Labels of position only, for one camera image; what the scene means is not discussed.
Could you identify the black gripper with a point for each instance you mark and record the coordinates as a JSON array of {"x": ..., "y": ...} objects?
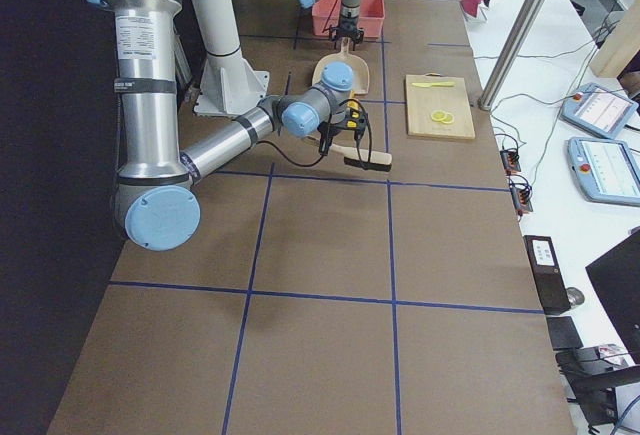
[
  {"x": 346, "y": 22},
  {"x": 325, "y": 133}
]

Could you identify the beige plastic dustpan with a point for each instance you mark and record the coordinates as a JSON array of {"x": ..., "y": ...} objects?
[{"x": 343, "y": 70}]

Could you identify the beige hand brush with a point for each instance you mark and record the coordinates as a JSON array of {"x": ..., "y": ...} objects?
[{"x": 363, "y": 158}]

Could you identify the wooden cutting board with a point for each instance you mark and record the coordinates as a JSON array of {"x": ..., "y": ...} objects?
[{"x": 421, "y": 102}]

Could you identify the rear lemon slice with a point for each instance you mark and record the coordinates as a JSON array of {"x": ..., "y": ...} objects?
[{"x": 438, "y": 115}]

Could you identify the lemon slice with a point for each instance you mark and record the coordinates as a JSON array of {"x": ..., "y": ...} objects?
[
  {"x": 438, "y": 115},
  {"x": 447, "y": 118}
]

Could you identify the front lemon slice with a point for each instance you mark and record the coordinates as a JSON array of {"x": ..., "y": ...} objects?
[{"x": 447, "y": 118}]

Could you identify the yellow toy knife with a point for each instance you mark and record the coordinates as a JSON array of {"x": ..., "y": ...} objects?
[{"x": 438, "y": 84}]

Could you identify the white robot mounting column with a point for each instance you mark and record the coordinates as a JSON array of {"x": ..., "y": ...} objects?
[{"x": 229, "y": 85}]

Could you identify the orange black connector box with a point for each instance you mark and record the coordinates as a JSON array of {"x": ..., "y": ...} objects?
[{"x": 510, "y": 161}]

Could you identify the far teach pendant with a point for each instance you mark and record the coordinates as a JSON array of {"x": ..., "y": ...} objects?
[{"x": 598, "y": 111}]

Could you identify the teach pendant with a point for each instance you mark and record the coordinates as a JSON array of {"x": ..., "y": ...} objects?
[
  {"x": 604, "y": 170},
  {"x": 598, "y": 111}
]

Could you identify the black box with label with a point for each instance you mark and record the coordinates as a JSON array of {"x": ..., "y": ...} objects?
[{"x": 546, "y": 274}]

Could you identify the near teach pendant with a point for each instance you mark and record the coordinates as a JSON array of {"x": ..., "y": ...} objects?
[{"x": 604, "y": 170}]

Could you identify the black laptop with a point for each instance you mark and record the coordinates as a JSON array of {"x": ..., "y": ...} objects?
[{"x": 614, "y": 277}]

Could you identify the aluminium frame post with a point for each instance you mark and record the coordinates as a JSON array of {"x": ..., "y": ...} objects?
[{"x": 509, "y": 52}]

